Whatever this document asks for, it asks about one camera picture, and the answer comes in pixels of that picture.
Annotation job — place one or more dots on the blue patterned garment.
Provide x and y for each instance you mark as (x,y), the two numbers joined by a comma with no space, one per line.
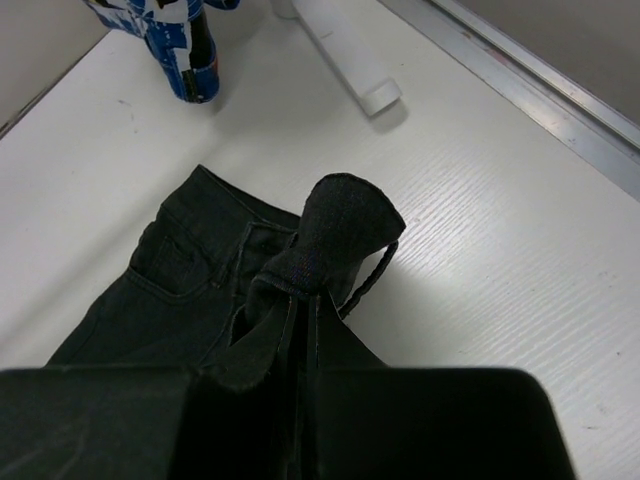
(177,36)

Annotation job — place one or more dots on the white clothes rack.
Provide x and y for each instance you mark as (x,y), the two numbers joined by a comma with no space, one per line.
(346,53)

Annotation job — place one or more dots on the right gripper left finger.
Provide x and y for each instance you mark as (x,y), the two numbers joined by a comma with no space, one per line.
(136,423)

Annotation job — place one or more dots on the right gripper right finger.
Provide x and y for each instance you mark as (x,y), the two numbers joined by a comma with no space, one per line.
(368,420)

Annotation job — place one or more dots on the black trousers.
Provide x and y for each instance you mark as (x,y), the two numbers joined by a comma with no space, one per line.
(223,282)

